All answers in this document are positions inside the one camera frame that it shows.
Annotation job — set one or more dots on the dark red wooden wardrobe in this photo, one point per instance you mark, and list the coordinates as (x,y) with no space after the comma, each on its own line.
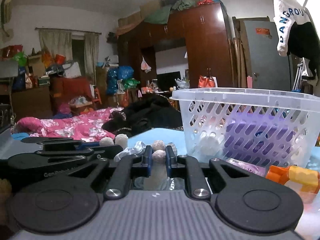
(206,33)

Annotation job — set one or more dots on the white hanging shirt blue letters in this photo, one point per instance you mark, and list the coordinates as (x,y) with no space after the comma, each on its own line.
(286,13)

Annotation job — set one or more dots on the orange capped bottle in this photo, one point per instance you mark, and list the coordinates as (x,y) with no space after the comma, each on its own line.
(303,181)

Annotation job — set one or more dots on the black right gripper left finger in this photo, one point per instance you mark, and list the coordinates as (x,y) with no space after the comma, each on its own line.
(70,200)

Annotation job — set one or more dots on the pink floral bedding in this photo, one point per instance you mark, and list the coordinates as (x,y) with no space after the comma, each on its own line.
(86,127)

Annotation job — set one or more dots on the orange white hanging bag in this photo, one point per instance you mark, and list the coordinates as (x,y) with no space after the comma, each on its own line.
(207,82)

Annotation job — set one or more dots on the white crumpled plastic wrap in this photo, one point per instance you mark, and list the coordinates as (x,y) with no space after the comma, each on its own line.
(137,150)

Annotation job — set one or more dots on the black clothes pile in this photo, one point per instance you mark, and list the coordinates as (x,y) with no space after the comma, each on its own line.
(154,111)

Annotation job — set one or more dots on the black television monitor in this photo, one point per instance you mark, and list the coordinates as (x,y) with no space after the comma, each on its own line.
(167,80)

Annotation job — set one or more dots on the grey door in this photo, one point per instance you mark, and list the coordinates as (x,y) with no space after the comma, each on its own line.
(269,70)

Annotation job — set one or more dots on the clear plastic perforated basket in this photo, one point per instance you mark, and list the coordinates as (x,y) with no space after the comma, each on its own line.
(205,112)

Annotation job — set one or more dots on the black hanging garment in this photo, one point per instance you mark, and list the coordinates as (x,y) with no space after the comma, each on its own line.
(304,43)

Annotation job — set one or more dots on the purple package in basket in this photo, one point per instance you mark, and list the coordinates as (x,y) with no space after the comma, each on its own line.
(259,137)

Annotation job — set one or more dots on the beige window curtains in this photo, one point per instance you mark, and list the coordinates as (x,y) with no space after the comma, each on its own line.
(59,41)

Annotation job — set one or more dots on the red chair with clutter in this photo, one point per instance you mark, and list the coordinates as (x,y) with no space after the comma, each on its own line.
(63,90)

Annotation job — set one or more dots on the green cloth atop wardrobe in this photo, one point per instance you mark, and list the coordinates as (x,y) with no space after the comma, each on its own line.
(160,16)

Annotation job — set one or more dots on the blue plastic bags stack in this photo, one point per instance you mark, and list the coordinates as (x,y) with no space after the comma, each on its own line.
(120,79)

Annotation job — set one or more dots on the beige pompom ball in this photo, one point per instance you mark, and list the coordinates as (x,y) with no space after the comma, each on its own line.
(159,156)
(120,139)

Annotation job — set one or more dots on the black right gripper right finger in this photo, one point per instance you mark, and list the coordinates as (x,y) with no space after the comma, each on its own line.
(241,199)

